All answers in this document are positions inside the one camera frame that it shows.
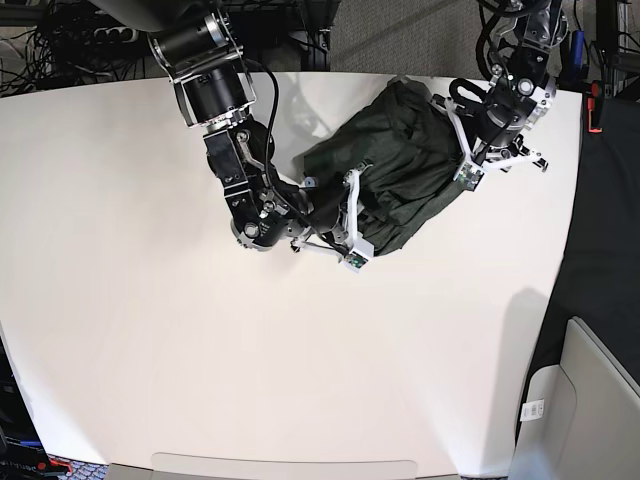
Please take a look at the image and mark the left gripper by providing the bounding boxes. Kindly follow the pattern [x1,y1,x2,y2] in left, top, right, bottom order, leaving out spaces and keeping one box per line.
[469,94,535,158]

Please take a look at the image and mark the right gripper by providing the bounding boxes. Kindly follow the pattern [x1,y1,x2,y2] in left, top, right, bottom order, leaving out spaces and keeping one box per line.
[289,172,360,250]

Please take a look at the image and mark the green long-sleeve shirt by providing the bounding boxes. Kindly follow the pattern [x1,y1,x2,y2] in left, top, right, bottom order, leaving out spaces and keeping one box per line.
[302,77,464,256]

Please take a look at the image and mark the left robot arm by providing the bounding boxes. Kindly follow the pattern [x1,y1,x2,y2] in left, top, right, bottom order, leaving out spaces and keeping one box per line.
[449,1,568,164]

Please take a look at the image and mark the red clamp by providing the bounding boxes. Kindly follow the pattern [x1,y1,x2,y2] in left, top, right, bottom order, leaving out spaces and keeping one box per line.
[587,81,604,134]

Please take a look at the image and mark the grey plastic bin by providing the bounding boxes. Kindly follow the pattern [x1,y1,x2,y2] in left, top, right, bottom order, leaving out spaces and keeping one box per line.
[508,317,639,479]

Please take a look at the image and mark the black box with orange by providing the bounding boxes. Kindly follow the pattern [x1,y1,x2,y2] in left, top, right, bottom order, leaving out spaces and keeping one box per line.
[1,347,73,479]

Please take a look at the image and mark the blue handled clamp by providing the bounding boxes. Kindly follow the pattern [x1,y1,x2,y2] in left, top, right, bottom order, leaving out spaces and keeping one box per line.
[570,30,584,81]

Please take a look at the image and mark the black aluminium frame rail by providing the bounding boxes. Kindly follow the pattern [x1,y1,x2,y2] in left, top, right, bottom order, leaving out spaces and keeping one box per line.
[295,0,333,72]

